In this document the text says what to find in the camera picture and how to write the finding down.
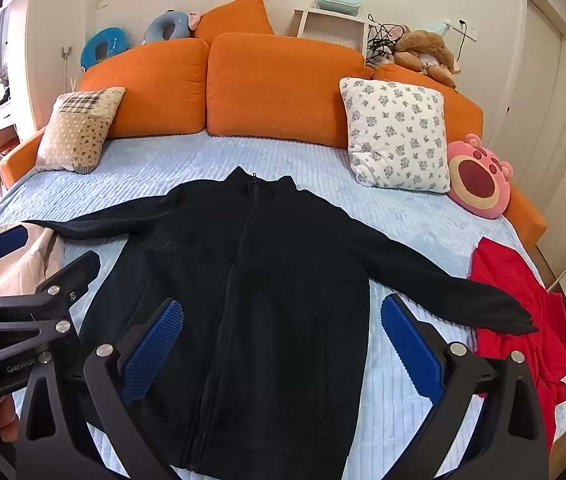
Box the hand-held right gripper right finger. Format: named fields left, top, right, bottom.
left=381, top=294, right=551, bottom=480

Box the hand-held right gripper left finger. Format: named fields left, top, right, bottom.
left=15, top=299, right=184, bottom=480

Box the black zip jacket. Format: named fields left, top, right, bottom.
left=22, top=166, right=540, bottom=472

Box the beige garment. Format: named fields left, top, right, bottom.
left=0, top=223, right=66, bottom=321

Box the red garment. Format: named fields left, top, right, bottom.
left=468, top=236, right=566, bottom=461

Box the beige plaid patchwork pillow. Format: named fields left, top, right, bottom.
left=35, top=86, right=127, bottom=175

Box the light blue quilted blanket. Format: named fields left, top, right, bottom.
left=0, top=132, right=566, bottom=480

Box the pink bear plush cushion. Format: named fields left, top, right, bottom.
left=445, top=133, right=514, bottom=220

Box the grey forked pole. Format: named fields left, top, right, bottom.
left=60, top=46, right=74, bottom=91

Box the white floral pillow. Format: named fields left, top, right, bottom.
left=339, top=77, right=451, bottom=195

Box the blue neck pillow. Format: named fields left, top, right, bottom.
left=80, top=28, right=132, bottom=68

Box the grey neck pillow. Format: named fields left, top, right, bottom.
left=143, top=9, right=200, bottom=46

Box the white door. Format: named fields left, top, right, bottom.
left=483, top=0, right=566, bottom=201

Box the orange square cushion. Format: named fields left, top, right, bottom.
left=194, top=0, right=276, bottom=48

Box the brown plush toy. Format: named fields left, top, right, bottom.
left=394, top=30, right=461, bottom=88

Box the white open shelf box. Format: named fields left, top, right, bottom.
left=294, top=7, right=371, bottom=56

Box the black cable tangle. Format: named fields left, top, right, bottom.
left=365, top=15, right=411, bottom=68

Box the white wall socket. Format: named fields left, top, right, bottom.
left=455, top=18, right=478, bottom=43

